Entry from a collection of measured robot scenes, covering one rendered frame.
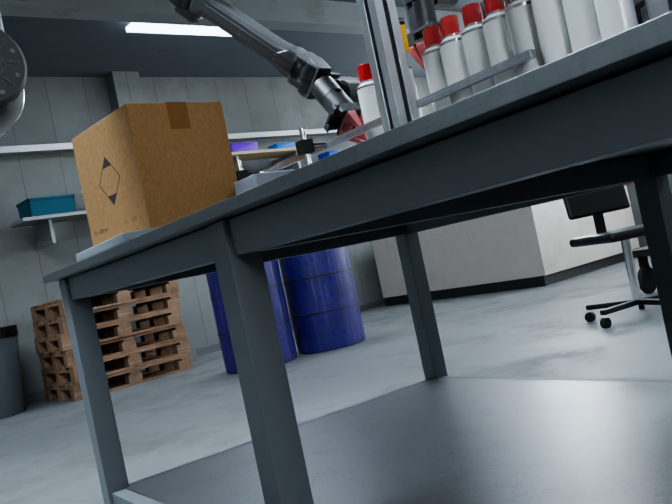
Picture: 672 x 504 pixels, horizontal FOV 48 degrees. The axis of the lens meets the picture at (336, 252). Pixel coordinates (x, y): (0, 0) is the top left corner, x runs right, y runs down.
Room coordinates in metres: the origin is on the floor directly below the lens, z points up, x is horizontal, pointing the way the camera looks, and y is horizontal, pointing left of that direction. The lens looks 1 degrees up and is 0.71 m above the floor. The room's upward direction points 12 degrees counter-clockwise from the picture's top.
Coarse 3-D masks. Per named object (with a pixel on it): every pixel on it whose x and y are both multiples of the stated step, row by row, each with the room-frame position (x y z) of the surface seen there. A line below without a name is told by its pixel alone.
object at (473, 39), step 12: (468, 12) 1.26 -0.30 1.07; (480, 12) 1.27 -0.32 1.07; (468, 24) 1.27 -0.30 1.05; (480, 24) 1.26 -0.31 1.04; (468, 36) 1.26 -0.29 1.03; (480, 36) 1.25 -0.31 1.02; (468, 48) 1.26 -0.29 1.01; (480, 48) 1.25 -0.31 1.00; (468, 60) 1.27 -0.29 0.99; (480, 60) 1.25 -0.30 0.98; (480, 84) 1.26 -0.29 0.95; (492, 84) 1.25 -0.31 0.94
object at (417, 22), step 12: (420, 0) 1.43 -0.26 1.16; (432, 0) 1.44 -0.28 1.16; (408, 12) 1.45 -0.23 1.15; (420, 12) 1.43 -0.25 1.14; (432, 12) 1.44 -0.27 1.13; (408, 24) 1.46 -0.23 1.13; (420, 24) 1.43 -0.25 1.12; (432, 24) 1.40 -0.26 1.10; (408, 36) 1.45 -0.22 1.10; (420, 36) 1.44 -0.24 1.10
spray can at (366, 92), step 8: (368, 64) 1.52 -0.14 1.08; (360, 72) 1.52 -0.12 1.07; (368, 72) 1.51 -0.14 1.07; (360, 80) 1.52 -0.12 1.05; (368, 80) 1.52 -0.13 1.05; (360, 88) 1.51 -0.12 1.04; (368, 88) 1.51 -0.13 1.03; (360, 96) 1.52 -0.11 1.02; (368, 96) 1.51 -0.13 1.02; (360, 104) 1.52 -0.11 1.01; (368, 104) 1.51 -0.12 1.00; (376, 104) 1.51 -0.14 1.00; (368, 112) 1.51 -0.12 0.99; (376, 112) 1.51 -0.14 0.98; (368, 120) 1.51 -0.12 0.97; (376, 128) 1.51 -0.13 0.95; (368, 136) 1.52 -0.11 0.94
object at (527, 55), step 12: (504, 60) 1.19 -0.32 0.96; (516, 60) 1.17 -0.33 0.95; (528, 60) 1.16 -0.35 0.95; (480, 72) 1.23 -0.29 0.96; (492, 72) 1.21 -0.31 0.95; (456, 84) 1.28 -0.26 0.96; (468, 84) 1.25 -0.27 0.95; (432, 96) 1.33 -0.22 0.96; (444, 96) 1.31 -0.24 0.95; (372, 120) 1.47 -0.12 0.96; (348, 132) 1.54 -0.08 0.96; (360, 132) 1.51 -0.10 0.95; (336, 144) 1.59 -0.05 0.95; (300, 156) 1.70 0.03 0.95; (276, 168) 1.79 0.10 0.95
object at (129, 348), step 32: (160, 288) 7.30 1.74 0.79; (64, 320) 6.34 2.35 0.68; (96, 320) 7.18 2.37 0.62; (128, 320) 6.69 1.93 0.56; (160, 320) 7.22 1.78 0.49; (64, 352) 6.36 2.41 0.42; (128, 352) 6.67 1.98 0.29; (160, 352) 7.21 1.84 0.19; (64, 384) 6.48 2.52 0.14; (128, 384) 6.60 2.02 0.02
